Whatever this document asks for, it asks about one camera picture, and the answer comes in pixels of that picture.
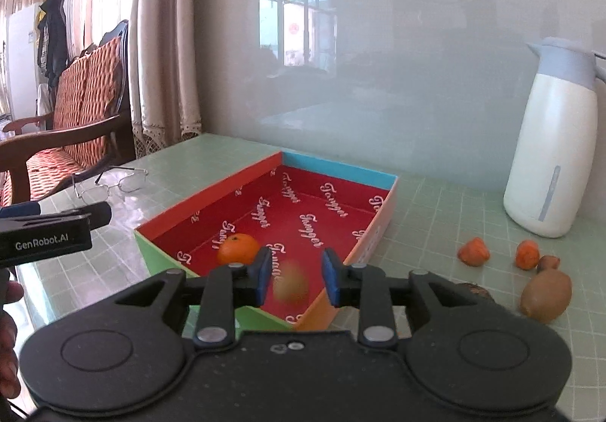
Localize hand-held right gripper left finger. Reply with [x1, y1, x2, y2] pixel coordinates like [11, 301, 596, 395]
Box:
[114, 247, 276, 350]

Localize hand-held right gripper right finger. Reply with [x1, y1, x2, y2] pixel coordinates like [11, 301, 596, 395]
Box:
[321, 249, 494, 350]

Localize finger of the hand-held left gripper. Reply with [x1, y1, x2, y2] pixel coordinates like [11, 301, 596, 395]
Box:
[0, 201, 113, 230]

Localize brown kiwi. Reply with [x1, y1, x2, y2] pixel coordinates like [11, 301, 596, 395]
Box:
[520, 269, 573, 325]
[273, 261, 311, 303]

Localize orange mandarin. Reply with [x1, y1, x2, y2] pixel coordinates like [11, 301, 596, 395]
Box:
[217, 233, 261, 267]

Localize colourful cardboard box red inside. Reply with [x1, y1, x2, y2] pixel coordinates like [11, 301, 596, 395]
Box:
[134, 150, 398, 332]

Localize person's left hand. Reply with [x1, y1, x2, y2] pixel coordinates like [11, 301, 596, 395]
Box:
[0, 280, 25, 400]

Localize dark wooden sofa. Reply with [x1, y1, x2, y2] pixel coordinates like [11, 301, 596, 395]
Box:
[0, 19, 136, 209]

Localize orange quilted sofa cushion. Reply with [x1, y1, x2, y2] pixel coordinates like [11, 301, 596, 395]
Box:
[0, 36, 125, 207]

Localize dark brown round object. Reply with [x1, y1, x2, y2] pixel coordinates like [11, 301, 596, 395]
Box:
[455, 283, 494, 305]

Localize white refrigerator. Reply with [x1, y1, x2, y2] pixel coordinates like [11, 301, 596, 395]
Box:
[5, 2, 49, 120]

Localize dark hanging clothes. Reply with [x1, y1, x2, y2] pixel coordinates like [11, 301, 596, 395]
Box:
[36, 0, 68, 89]

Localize beige lace curtain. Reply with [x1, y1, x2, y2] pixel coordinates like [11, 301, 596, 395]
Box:
[133, 0, 203, 160]

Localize white thermos jug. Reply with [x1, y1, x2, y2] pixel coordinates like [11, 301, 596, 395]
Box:
[503, 37, 606, 238]

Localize metal frame eyeglasses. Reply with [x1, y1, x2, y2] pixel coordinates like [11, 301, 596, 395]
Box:
[72, 167, 149, 204]

